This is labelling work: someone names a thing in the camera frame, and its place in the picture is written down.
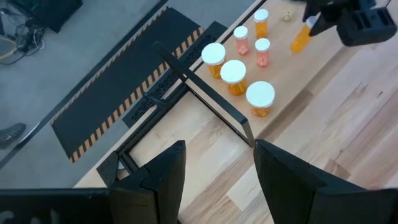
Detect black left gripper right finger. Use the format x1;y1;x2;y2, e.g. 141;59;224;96
254;138;374;224

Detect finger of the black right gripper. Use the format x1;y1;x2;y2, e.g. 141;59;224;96
303;0;330;22
309;14;340;37

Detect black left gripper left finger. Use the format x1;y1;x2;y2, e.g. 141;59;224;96
110;139;187;224

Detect small orange pill bottle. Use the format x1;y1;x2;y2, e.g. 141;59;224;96
253;8;270;40
290;14;321;54

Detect small pink pill bottle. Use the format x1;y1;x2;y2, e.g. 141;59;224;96
254;37;271;68
233;25;249;57

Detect large orange pill bottle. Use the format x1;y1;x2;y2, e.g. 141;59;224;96
245;80;276;118
201;42;227;80
220;58;248;96

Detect black mat hazard stripes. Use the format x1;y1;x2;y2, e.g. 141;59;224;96
49;6;206;164

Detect black equipment case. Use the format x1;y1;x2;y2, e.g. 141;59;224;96
7;0;84;34

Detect black cable bundle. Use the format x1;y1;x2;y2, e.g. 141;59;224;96
0;7;46;66

